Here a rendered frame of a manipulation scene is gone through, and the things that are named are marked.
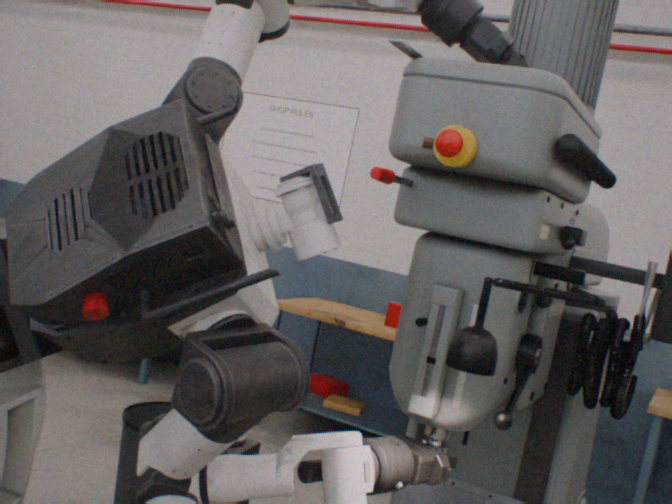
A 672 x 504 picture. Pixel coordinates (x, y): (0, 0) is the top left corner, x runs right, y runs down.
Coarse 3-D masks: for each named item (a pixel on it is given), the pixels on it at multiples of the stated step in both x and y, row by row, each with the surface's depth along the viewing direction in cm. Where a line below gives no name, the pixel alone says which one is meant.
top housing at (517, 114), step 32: (416, 64) 119; (448, 64) 116; (480, 64) 115; (416, 96) 118; (448, 96) 116; (480, 96) 113; (512, 96) 111; (544, 96) 111; (576, 96) 121; (416, 128) 118; (480, 128) 113; (512, 128) 111; (544, 128) 112; (576, 128) 124; (416, 160) 119; (480, 160) 113; (512, 160) 111; (544, 160) 112; (576, 192) 137
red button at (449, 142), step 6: (444, 132) 111; (450, 132) 110; (456, 132) 110; (438, 138) 111; (444, 138) 110; (450, 138) 110; (456, 138) 110; (462, 138) 111; (438, 144) 111; (444, 144) 110; (450, 144) 110; (456, 144) 110; (462, 144) 110; (438, 150) 111; (444, 150) 110; (450, 150) 110; (456, 150) 110; (444, 156) 111; (450, 156) 111
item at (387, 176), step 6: (372, 168) 116; (378, 168) 116; (384, 168) 117; (372, 174) 116; (378, 174) 115; (384, 174) 116; (390, 174) 118; (378, 180) 116; (384, 180) 117; (390, 180) 119; (396, 180) 122; (402, 180) 124; (408, 180) 126; (408, 186) 128
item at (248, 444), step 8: (144, 424) 159; (240, 440) 158; (248, 440) 163; (136, 448) 160; (232, 448) 156; (240, 448) 157; (248, 448) 158; (256, 448) 162; (136, 456) 160; (136, 464) 160; (136, 472) 160; (136, 480) 160; (136, 488) 160; (128, 496) 160
